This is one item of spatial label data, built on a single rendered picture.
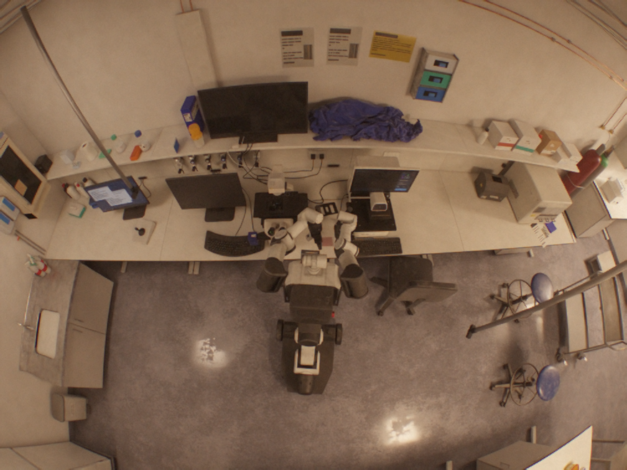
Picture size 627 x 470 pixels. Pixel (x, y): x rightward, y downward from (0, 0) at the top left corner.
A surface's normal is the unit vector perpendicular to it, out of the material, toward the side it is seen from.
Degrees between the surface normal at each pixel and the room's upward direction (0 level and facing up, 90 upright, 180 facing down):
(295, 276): 15
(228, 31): 90
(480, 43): 90
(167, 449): 0
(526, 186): 90
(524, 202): 90
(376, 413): 0
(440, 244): 0
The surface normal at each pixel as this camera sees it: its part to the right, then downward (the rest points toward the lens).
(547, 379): 0.00, -0.48
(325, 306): 0.04, -0.67
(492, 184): -0.05, 0.31
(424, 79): 0.04, 0.89
